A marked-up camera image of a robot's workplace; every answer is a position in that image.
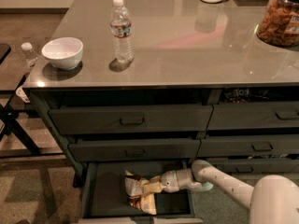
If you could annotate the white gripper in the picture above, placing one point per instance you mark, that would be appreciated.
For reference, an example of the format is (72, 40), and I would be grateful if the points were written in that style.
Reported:
(168, 182)

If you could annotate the brown sea salt chip bag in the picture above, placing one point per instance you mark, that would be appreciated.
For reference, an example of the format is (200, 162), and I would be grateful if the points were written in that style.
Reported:
(139, 198)

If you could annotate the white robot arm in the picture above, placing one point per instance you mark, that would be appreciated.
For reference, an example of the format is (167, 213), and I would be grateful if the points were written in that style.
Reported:
(273, 200)

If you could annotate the middle left grey drawer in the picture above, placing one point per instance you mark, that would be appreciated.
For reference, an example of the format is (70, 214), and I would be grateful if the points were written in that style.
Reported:
(138, 149)

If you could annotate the open bottom left drawer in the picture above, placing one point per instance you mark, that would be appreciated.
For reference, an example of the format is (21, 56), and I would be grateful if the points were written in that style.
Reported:
(105, 201)

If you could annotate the top left grey drawer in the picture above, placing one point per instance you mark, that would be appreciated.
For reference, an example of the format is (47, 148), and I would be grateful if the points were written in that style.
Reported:
(131, 119)

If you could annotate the bottom right grey drawer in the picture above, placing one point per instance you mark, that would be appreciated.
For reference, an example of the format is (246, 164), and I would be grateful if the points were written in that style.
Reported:
(257, 166)

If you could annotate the middle right grey drawer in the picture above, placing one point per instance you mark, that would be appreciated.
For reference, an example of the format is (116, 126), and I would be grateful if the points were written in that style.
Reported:
(228, 146)

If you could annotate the dark snack bag in drawer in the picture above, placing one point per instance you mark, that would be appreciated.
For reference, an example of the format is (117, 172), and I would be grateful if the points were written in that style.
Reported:
(245, 95)

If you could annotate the white ceramic bowl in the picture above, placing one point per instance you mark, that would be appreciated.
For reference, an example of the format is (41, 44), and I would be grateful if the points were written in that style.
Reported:
(64, 53)

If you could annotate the clear plastic water bottle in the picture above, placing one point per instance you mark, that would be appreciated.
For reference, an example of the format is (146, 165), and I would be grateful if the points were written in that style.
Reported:
(121, 28)

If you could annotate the small bottle with white cap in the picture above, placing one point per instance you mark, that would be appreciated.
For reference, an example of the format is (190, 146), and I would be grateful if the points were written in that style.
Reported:
(30, 54)

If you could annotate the clear snack jar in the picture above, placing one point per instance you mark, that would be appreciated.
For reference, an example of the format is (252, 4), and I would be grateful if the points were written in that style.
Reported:
(280, 23)

